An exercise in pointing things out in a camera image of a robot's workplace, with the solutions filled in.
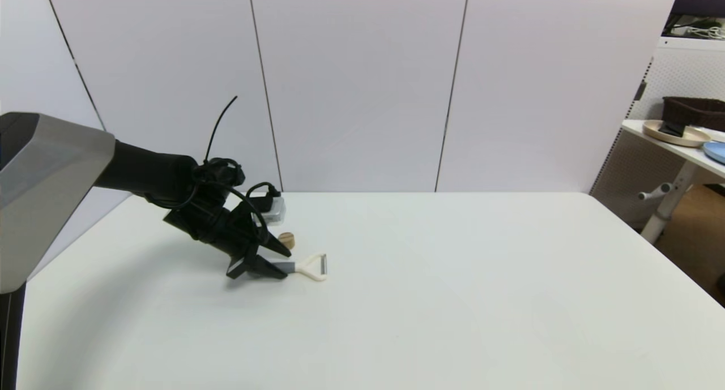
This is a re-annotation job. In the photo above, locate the blue plate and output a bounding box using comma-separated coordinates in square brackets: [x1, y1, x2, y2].
[702, 141, 725, 166]

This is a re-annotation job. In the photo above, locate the white perforated chair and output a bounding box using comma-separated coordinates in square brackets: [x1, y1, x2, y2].
[589, 38, 725, 232]

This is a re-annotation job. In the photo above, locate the dark brown basket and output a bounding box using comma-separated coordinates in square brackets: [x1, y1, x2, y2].
[661, 97, 725, 133]

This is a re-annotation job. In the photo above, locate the grey handled white peeler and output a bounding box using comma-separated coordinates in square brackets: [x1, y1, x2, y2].
[275, 253, 328, 282]

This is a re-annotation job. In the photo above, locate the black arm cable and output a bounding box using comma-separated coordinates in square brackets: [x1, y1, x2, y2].
[193, 96, 282, 232]

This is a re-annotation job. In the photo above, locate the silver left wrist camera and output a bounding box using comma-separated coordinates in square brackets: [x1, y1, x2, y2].
[249, 195, 285, 228]

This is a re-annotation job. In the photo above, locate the white cord bundle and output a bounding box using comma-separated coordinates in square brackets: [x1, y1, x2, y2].
[668, 24, 725, 41]

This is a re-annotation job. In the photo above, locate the beige round plate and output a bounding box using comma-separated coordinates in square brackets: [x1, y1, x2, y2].
[642, 119, 711, 148]

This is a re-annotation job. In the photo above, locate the white table crank handle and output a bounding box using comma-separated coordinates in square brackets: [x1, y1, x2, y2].
[637, 185, 672, 202]

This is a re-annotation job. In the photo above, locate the white side table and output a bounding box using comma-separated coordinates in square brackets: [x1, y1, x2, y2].
[620, 119, 725, 245]

